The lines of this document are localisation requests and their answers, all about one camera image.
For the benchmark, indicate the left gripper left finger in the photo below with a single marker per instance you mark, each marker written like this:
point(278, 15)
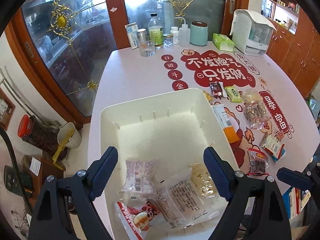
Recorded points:
point(51, 219)

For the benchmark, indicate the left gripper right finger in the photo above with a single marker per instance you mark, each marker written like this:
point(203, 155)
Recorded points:
point(268, 219)

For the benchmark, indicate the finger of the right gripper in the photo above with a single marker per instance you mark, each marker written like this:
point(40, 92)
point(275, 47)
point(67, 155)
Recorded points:
point(295, 179)

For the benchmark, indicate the red label dark snack bag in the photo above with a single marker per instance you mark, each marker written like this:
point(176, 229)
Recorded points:
point(257, 163)

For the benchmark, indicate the white and blue snack pack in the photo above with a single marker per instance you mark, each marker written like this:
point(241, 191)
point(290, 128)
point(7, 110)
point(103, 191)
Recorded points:
point(273, 147)

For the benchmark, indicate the clear bag nut snacks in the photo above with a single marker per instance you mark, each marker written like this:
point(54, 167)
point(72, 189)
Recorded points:
point(257, 115)

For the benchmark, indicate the white and orange snack pack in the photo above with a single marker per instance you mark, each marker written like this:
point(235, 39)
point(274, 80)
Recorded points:
point(225, 123)

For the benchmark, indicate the green snack packet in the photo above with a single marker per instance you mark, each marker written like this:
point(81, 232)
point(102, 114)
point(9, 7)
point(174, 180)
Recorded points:
point(233, 94)

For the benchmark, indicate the dark brown candy packet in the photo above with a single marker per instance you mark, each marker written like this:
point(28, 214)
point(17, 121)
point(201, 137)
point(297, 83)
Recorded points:
point(218, 90)

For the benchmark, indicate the yellow cake snack packet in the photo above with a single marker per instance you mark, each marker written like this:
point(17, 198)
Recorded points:
point(207, 95)

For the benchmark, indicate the stack of books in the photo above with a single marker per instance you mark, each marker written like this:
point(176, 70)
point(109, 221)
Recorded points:
point(295, 200)

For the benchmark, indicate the pink printed table mat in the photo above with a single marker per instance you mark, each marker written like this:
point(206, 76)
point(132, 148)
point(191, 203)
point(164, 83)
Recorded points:
point(129, 76)

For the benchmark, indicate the pink white barcode snack pack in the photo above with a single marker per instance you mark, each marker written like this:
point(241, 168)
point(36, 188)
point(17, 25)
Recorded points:
point(139, 176)

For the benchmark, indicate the red cartoon snack pack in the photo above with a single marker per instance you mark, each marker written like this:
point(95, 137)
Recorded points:
point(138, 218)

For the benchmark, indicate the red lid jar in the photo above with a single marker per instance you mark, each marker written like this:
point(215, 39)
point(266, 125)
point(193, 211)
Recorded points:
point(30, 130)

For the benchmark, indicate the clear bag white puffs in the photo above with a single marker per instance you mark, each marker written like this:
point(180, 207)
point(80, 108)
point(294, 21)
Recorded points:
point(202, 180)

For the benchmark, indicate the clear bag yellow puffs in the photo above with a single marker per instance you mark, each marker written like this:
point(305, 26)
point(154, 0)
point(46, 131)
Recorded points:
point(251, 96)

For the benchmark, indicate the clear white text snack pack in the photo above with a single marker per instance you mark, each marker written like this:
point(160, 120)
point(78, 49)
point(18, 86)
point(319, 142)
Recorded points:
point(182, 203)

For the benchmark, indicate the white plastic storage bin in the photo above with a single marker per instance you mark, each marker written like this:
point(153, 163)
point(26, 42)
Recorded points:
point(175, 128)

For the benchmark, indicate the wooden cabinet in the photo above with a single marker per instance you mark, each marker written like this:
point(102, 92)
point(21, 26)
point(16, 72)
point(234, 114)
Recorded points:
point(295, 47)

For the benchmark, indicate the white water dispenser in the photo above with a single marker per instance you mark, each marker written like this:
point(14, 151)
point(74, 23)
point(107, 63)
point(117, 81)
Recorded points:
point(251, 32)

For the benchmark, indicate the green tissue pack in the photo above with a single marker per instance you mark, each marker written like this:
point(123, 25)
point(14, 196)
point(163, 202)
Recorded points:
point(223, 42)

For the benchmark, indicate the drinking glass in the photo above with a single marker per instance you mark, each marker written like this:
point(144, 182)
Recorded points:
point(146, 46)

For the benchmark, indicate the silver metal tin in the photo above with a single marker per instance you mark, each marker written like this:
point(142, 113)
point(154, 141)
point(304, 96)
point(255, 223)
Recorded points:
point(141, 34)

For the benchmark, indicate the white carton box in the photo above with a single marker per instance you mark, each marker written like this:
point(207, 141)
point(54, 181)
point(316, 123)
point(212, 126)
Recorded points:
point(131, 30)

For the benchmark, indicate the small glass jar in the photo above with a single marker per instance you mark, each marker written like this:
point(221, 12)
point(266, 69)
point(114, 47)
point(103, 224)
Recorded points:
point(168, 39)

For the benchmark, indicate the teal canister brown lid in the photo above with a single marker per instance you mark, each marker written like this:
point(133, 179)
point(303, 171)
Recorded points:
point(199, 33)

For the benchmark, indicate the clear bottle green label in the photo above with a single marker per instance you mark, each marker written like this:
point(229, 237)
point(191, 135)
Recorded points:
point(156, 30)

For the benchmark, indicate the white squeeze bottle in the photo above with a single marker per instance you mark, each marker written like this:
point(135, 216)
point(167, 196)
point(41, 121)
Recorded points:
point(184, 33)

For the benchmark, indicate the small white pill bottle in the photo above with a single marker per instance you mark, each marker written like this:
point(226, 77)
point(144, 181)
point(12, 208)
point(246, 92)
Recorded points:
point(175, 33)

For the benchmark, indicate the white bucket yellow handle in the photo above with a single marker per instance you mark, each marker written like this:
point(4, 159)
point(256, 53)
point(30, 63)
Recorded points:
point(69, 137)

